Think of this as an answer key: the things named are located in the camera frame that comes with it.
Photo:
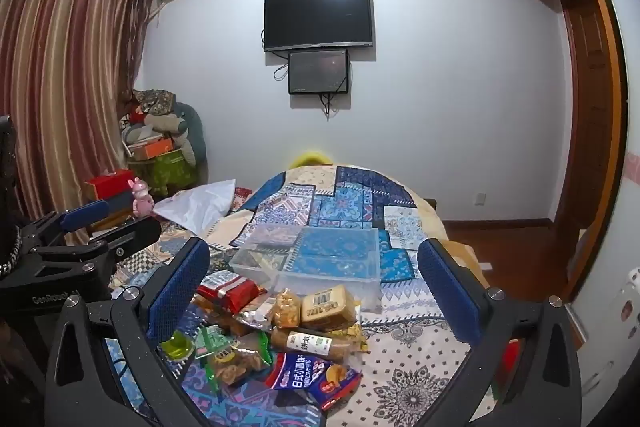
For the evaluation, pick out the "patchwork printed blanket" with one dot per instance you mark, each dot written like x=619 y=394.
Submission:
x=400 y=357

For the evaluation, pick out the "blue snack packet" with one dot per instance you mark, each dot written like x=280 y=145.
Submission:
x=315 y=382

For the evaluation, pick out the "green snack packet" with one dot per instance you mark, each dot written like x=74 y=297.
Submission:
x=210 y=341

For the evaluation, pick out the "yellow wrapped snack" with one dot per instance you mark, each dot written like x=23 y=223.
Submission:
x=357 y=339

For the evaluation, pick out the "biscuit roll packet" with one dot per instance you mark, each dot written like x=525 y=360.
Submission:
x=310 y=344

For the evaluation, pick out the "pink plush toy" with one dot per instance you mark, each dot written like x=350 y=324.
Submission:
x=141 y=199

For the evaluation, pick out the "wooden door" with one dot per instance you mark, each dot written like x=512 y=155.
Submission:
x=590 y=117

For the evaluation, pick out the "yellow object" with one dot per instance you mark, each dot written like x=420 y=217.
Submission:
x=310 y=158

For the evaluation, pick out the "large black wall television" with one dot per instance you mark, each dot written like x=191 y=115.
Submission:
x=320 y=19

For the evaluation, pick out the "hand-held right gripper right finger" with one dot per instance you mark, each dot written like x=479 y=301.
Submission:
x=450 y=299

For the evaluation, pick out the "white wall socket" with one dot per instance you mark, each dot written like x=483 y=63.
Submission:
x=480 y=199

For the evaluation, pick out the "clear plastic storage box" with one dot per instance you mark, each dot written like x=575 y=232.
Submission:
x=252 y=257
x=330 y=264

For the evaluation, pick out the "white pillow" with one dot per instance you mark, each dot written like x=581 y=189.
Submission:
x=200 y=204

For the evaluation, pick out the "small black wall monitor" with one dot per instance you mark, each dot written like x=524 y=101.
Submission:
x=318 y=72

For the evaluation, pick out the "red snack packet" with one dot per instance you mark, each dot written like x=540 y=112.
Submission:
x=237 y=296

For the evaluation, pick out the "orange box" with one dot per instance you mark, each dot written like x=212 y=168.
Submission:
x=152 y=148

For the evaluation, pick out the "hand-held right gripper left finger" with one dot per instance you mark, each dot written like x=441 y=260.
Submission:
x=177 y=294

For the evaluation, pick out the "green patterned box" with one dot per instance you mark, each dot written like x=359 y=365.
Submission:
x=172 y=174

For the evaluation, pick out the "round cracker bag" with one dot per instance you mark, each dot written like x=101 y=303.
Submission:
x=286 y=309

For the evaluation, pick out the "red box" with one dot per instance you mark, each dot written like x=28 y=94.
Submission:
x=107 y=186

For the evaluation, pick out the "striped brown curtain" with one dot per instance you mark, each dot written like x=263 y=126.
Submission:
x=65 y=82

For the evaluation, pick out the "patterned cushion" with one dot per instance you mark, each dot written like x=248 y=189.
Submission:
x=155 y=102

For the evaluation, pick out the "fried snack bag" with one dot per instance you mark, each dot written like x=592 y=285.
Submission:
x=237 y=364

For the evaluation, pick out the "brown bread package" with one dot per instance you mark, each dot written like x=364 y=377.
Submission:
x=330 y=307

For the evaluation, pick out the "silver purple snack packet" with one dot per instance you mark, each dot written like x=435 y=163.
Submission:
x=252 y=317

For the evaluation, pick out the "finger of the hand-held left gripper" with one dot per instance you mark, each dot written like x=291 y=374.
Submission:
x=125 y=242
x=85 y=213

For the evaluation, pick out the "green jelly cup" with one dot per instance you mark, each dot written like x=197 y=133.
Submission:
x=177 y=344

